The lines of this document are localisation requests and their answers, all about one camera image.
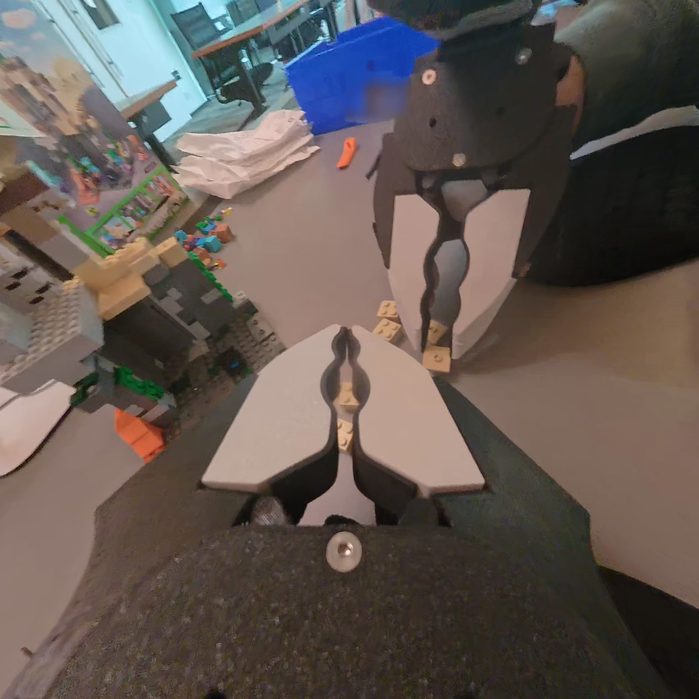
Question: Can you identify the grey desk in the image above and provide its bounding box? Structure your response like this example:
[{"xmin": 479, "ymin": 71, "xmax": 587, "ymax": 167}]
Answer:
[{"xmin": 0, "ymin": 117, "xmax": 699, "ymax": 675}]

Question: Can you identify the person's right hand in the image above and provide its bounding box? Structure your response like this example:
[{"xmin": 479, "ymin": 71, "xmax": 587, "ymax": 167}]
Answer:
[{"xmin": 556, "ymin": 54, "xmax": 584, "ymax": 109}]

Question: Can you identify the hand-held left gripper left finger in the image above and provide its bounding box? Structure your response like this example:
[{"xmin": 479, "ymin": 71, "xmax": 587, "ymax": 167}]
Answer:
[{"xmin": 201, "ymin": 324, "xmax": 355, "ymax": 525}]

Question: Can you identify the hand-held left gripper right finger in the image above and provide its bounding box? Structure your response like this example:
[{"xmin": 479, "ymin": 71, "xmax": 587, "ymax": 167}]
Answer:
[{"xmin": 349, "ymin": 325, "xmax": 487, "ymax": 525}]

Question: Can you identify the grey toy brick building model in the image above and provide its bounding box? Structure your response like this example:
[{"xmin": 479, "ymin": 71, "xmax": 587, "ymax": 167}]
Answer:
[{"xmin": 0, "ymin": 164, "xmax": 287, "ymax": 465}]

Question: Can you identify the wood-edged office desk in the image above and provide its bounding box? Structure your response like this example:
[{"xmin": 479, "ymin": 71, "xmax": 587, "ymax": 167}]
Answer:
[
  {"xmin": 116, "ymin": 81, "xmax": 182, "ymax": 165},
  {"xmin": 193, "ymin": 0, "xmax": 342, "ymax": 112}
]

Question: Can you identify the blue plastic bin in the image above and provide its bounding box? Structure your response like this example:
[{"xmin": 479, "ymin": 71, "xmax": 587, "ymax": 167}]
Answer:
[{"xmin": 284, "ymin": 15, "xmax": 442, "ymax": 136}]

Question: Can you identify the white paper bag pile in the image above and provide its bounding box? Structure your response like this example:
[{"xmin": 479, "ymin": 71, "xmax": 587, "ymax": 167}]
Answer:
[{"xmin": 174, "ymin": 108, "xmax": 322, "ymax": 201}]

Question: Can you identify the black office chair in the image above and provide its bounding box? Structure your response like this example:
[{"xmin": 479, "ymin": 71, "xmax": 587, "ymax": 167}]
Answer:
[{"xmin": 170, "ymin": 3, "xmax": 274, "ymax": 106}]

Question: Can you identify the person's right forearm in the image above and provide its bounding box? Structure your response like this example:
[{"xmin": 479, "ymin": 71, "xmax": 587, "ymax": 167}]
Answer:
[{"xmin": 554, "ymin": 0, "xmax": 699, "ymax": 160}]

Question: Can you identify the pile of small colourful bricks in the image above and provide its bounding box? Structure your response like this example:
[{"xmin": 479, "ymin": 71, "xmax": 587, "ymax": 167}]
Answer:
[{"xmin": 174, "ymin": 206, "xmax": 237, "ymax": 272}]

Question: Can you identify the white flat board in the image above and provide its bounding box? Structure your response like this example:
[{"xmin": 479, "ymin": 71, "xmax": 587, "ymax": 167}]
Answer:
[{"xmin": 0, "ymin": 378, "xmax": 76, "ymax": 477}]

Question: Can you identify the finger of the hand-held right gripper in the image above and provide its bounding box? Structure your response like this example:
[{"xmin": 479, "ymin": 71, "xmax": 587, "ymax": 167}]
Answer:
[
  {"xmin": 449, "ymin": 189, "xmax": 532, "ymax": 360},
  {"xmin": 387, "ymin": 190, "xmax": 444, "ymax": 353}
]

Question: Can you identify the green toy set box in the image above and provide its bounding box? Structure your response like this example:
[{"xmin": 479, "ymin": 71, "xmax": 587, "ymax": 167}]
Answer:
[{"xmin": 0, "ymin": 0, "xmax": 190, "ymax": 258}]

